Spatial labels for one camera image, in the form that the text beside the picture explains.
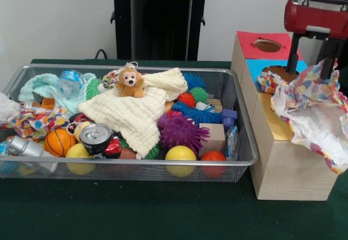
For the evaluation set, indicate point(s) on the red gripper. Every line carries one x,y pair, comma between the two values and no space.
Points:
315,20

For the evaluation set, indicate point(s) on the white cloth with confetti print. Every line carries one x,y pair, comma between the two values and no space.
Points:
307,109

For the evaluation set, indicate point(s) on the wooden box with three holes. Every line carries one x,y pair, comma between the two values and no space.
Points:
285,175

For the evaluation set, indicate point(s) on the silver mesh bin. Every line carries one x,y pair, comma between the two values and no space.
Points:
122,172

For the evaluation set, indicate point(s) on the red ball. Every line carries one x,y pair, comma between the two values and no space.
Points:
213,157

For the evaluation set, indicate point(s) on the purple spiky ball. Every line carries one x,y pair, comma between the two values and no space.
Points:
179,131

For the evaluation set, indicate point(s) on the yellow ball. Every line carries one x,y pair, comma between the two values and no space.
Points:
180,156

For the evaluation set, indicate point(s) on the brown monkey plush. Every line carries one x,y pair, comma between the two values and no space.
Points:
130,81

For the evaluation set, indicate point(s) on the cream waffle cloth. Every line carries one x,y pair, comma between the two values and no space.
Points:
130,115

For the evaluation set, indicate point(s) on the black soda can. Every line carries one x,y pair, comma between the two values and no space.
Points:
95,136

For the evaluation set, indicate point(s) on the dark green table cloth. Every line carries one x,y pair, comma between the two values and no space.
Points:
136,210

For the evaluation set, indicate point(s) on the clear plastic bottle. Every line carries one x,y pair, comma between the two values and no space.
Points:
69,85

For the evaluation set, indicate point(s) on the orange toy basketball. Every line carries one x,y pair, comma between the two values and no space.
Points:
58,142

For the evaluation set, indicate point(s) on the cloth with coloured dots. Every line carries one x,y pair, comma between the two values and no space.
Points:
35,120

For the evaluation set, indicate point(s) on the mint green cloth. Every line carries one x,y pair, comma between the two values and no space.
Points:
30,88

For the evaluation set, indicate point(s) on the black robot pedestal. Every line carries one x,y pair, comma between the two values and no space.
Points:
163,20

